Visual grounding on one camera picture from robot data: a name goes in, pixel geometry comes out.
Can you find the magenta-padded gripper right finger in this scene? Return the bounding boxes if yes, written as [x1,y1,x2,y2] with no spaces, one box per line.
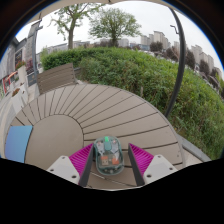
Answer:
[127,142,179,187]

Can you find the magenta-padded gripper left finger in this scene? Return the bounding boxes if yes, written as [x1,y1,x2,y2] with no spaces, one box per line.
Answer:
[46,142,95,188]

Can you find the transparent teal computer mouse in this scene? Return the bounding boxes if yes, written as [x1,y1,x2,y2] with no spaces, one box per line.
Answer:
[92,135,125,176]

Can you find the blue square mouse pad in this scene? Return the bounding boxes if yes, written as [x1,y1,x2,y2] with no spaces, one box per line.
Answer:
[4,125,34,164]

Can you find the grey stone curb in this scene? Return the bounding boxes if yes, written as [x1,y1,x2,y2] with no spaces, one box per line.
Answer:
[176,133,213,163]

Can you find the green trimmed hedge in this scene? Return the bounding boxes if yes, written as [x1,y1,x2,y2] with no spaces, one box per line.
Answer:
[40,46,224,160]

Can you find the white planter box with flowers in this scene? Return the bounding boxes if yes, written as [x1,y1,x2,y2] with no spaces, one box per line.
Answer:
[14,60,28,84]
[9,87,29,116]

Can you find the brown slatted outdoor chair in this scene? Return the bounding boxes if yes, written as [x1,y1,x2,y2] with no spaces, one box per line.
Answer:
[35,62,83,96]

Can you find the dark curved umbrella pole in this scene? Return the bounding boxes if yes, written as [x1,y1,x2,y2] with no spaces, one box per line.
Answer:
[164,7,187,118]

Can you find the storefront building with red awning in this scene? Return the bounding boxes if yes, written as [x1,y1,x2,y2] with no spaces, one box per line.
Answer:
[0,36,27,98]

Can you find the distant apartment buildings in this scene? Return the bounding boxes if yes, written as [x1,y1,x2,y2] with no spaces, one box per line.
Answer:
[139,30,221,78]

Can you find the tall grey sign pillar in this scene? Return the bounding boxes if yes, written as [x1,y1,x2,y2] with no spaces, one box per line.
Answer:
[24,20,44,87]

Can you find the sparse bare-trunk tree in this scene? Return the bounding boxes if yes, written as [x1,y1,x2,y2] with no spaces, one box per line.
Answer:
[49,3,104,50]

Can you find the round leafy green tree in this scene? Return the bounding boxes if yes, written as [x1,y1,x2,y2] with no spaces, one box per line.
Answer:
[88,7,143,48]

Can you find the beige patio umbrella canopy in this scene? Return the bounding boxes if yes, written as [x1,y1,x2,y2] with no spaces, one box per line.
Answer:
[36,0,174,21]

